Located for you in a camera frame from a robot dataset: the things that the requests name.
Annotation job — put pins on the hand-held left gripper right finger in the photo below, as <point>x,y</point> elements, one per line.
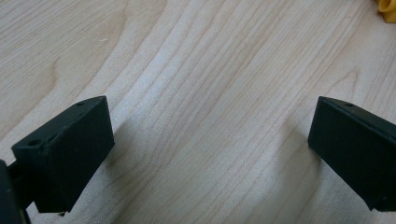
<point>351,149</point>

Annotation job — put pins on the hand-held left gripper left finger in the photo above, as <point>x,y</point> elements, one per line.
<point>68,155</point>

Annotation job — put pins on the yellow toy brick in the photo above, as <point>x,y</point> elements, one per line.
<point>388,9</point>

